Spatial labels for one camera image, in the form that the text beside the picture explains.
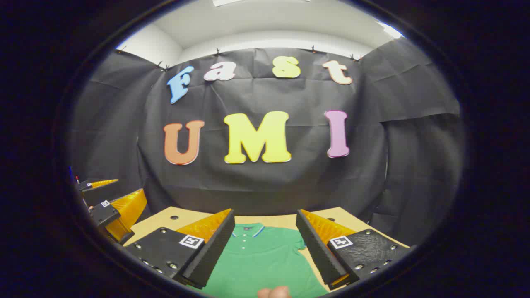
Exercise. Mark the ceiling light panel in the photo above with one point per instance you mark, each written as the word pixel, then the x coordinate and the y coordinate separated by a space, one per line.
pixel 227 2
pixel 391 30

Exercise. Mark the black backdrop cloth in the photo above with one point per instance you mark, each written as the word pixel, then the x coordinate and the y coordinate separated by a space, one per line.
pixel 256 186

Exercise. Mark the green T-shirt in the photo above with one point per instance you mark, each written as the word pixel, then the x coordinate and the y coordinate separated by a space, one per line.
pixel 261 265

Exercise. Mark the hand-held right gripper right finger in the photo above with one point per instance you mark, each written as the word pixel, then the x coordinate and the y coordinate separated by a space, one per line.
pixel 316 252

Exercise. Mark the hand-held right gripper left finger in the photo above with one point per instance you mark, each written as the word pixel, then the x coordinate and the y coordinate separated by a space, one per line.
pixel 215 248

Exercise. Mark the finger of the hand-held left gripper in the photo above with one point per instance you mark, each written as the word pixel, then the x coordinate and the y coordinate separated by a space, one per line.
pixel 124 211
pixel 99 193

